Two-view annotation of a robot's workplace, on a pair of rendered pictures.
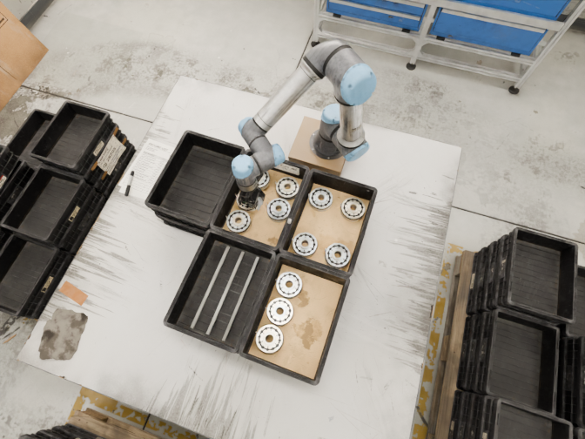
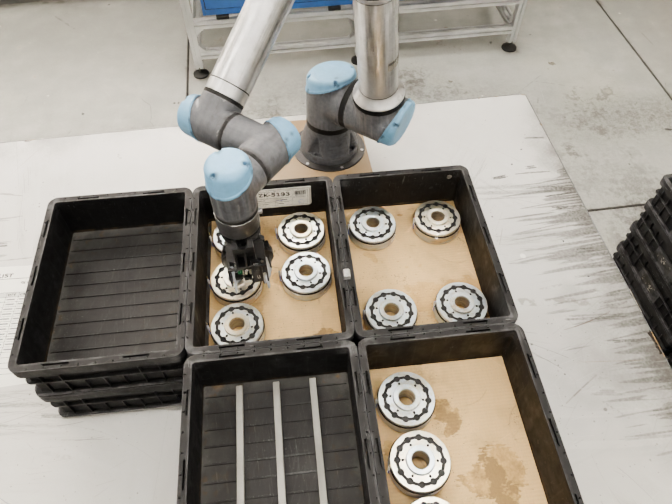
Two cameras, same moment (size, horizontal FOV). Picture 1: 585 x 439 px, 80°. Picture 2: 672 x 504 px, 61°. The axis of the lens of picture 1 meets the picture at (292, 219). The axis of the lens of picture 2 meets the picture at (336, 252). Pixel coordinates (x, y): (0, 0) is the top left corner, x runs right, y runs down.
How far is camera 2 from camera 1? 0.52 m
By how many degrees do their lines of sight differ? 20
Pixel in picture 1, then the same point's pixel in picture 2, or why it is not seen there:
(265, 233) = (300, 328)
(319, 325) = (509, 451)
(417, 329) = (656, 384)
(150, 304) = not seen: outside the picture
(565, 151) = (617, 95)
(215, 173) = (143, 264)
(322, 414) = not seen: outside the picture
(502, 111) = (512, 76)
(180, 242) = (117, 440)
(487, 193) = not seen: hidden behind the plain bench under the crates
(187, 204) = (108, 343)
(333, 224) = (418, 260)
